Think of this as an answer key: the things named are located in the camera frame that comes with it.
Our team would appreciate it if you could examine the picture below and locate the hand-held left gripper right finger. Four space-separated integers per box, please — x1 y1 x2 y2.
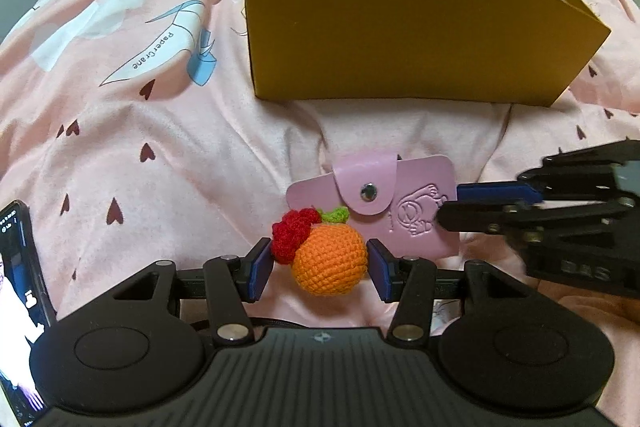
366 238 538 345

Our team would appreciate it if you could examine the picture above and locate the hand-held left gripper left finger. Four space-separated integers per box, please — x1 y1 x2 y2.
107 237 273 347

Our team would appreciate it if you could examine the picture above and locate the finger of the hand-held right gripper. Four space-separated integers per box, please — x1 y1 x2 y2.
437 197 640 236
457 142 640 204

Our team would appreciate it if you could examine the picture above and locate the crochet orange with red flower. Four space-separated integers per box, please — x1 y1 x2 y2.
271 206 370 297

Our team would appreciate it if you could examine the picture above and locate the pink leather snap pouch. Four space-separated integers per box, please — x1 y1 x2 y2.
286 154 460 259

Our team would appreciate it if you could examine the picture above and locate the orange cardboard box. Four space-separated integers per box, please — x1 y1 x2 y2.
241 0 612 108

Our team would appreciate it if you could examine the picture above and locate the pink printed blanket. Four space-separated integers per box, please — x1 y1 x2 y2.
0 0 640 427

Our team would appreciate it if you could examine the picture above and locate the black smartphone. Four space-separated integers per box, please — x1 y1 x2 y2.
0 201 58 427

